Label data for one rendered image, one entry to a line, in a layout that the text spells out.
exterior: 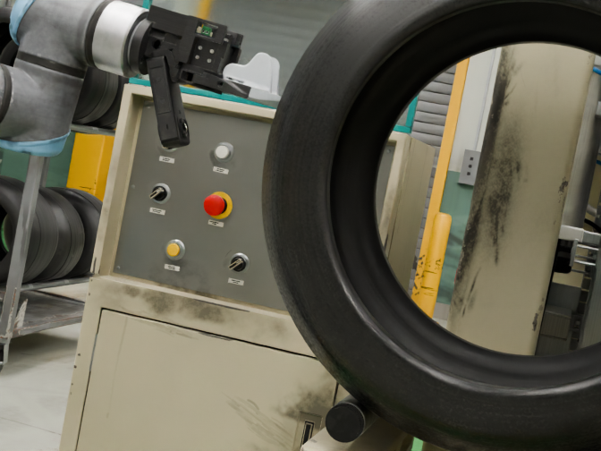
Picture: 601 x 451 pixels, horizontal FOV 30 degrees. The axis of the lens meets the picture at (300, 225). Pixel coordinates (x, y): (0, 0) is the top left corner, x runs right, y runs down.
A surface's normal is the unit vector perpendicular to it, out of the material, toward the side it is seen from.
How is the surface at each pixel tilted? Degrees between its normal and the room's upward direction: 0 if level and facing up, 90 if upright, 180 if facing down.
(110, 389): 90
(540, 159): 90
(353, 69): 85
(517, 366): 80
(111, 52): 118
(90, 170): 90
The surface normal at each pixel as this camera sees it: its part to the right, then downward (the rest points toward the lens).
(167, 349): -0.24, 0.00
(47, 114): 0.69, 0.23
